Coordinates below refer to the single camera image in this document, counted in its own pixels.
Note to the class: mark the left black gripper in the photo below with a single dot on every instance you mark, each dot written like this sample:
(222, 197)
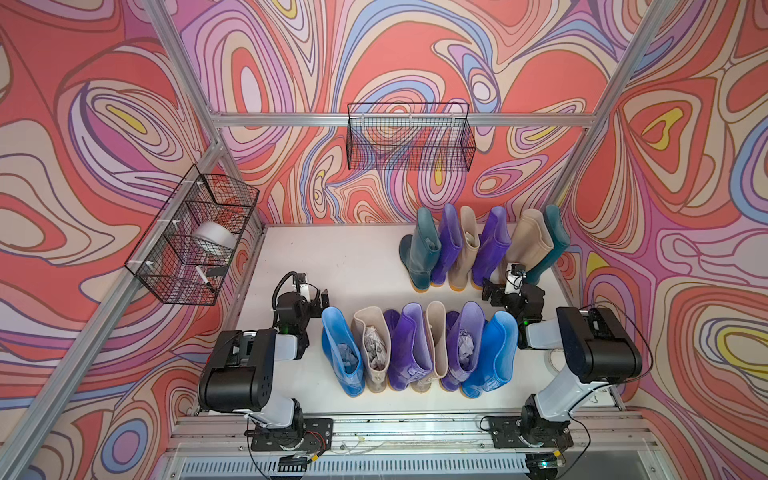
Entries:
(312, 301)

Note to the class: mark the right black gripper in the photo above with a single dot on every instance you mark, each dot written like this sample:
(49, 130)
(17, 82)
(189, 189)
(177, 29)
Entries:
(501, 291)

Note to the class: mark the teal boot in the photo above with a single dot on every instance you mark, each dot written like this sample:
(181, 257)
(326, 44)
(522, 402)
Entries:
(420, 250)
(559, 241)

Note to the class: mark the dark purple boot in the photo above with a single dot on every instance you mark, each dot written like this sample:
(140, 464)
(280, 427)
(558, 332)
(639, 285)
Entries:
(451, 239)
(495, 241)

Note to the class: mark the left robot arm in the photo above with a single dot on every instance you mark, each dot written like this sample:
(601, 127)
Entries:
(238, 377)

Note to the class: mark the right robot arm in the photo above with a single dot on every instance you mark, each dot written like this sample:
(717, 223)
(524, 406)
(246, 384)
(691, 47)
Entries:
(597, 350)

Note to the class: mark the blue boot front left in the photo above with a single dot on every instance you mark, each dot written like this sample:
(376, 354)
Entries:
(341, 351)

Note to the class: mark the blue boot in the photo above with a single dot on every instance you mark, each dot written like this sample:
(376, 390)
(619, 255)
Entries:
(498, 348)
(341, 351)

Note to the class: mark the beige boot front left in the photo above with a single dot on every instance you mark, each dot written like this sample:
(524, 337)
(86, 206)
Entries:
(372, 336)

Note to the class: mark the beige boot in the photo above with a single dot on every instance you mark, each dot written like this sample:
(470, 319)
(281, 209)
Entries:
(529, 240)
(372, 336)
(458, 275)
(435, 318)

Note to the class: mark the tape roll on table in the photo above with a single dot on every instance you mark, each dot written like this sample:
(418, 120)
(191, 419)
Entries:
(555, 361)

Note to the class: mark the purple boot front right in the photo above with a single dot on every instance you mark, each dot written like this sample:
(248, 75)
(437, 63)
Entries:
(463, 341)

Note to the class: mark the beige boot back right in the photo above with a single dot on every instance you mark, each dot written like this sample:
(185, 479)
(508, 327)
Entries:
(529, 240)

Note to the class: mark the blue boot front right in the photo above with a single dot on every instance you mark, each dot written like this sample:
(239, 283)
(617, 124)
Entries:
(498, 348)

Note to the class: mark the beige boot back left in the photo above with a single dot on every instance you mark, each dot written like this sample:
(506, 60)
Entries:
(458, 275)

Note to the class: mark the beige boot front right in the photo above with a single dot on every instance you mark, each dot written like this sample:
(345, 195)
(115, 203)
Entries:
(435, 318)

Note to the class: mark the purple boot front left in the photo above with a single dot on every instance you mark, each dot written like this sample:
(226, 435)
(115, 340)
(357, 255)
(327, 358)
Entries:
(410, 357)

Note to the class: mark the white marker in basket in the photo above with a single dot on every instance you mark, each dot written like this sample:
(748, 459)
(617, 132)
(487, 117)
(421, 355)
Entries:
(212, 276)

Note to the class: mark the white tape roll in basket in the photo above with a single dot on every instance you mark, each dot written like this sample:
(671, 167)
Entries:
(214, 238)

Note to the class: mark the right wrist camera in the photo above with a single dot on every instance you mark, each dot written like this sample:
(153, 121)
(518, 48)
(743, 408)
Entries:
(515, 277)

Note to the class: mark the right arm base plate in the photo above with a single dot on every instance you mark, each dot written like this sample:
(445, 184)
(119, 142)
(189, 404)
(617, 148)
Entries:
(518, 432)

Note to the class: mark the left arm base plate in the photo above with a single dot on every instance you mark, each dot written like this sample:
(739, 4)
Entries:
(313, 435)

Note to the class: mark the black wire basket left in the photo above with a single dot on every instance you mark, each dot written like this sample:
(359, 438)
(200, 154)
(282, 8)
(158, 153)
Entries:
(165, 258)

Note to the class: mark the black wire basket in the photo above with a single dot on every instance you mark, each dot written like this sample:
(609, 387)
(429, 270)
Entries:
(165, 258)
(410, 136)

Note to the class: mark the black wire basket back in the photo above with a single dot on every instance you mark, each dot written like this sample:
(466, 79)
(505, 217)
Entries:
(410, 136)

